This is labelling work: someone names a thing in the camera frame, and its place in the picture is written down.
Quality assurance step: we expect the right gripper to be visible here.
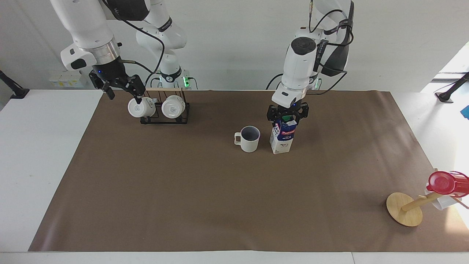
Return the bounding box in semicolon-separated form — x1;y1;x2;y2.
89;59;146;105

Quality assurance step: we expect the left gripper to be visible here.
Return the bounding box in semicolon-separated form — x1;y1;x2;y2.
266;102;310;124

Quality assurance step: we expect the blue and white milk carton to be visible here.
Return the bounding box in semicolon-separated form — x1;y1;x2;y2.
269;115;297;155

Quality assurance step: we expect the red plastic cup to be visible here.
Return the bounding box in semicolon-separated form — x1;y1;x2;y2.
426;170;469;199

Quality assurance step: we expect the clear white plastic cup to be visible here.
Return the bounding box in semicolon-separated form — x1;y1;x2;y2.
424;188;458;210

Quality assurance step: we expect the white ribbed mug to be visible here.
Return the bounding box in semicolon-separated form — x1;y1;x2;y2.
234;126;261;153
128;96;157;119
161;95;186;119

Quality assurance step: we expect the black stand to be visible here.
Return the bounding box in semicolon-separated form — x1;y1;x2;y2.
0;69;30;100
435;72;469;103

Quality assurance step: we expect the wooden mug tree stand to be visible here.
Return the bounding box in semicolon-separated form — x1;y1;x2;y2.
386;190;469;227

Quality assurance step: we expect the black cable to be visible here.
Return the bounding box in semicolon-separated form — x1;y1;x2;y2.
308;0;355;49
265;73;284;91
305;60;348;96
101;0;166;87

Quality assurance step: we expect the black wire mug rack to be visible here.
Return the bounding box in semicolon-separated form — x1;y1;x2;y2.
140;87;191;125

